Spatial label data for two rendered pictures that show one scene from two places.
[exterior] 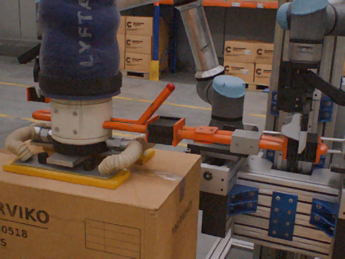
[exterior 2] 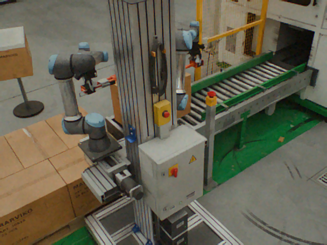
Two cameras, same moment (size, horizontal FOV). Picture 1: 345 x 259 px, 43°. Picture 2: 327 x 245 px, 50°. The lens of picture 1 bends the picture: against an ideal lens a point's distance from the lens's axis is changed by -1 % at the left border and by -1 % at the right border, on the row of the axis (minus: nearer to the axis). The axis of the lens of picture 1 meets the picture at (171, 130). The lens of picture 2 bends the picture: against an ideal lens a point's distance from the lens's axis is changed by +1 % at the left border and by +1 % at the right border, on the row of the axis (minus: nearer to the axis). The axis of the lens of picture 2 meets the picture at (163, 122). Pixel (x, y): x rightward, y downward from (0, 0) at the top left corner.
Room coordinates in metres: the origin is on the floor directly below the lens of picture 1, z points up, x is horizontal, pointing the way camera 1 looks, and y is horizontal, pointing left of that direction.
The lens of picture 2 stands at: (2.77, -1.94, 2.49)
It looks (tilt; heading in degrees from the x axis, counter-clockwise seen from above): 35 degrees down; 124
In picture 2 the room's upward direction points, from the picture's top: 3 degrees counter-clockwise
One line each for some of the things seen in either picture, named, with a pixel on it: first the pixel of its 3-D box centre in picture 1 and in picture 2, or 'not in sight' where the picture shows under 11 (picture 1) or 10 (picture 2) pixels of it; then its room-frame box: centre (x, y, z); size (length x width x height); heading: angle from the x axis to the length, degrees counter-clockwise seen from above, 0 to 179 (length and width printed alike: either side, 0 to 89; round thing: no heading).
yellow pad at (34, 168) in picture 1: (65, 165); not in sight; (1.12, 0.28, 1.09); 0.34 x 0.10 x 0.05; 72
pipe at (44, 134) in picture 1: (82, 141); not in sight; (1.21, 0.25, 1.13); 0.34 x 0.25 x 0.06; 72
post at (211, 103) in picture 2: not in sight; (209, 144); (1.76, 0.31, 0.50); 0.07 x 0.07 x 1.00; 69
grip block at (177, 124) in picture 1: (166, 129); not in sight; (1.13, 0.01, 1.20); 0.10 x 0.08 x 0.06; 162
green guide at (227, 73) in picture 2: not in sight; (224, 73); (1.39, 1.48, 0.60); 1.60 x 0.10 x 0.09; 69
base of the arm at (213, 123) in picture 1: (226, 126); not in sight; (1.58, -0.20, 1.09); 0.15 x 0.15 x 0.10
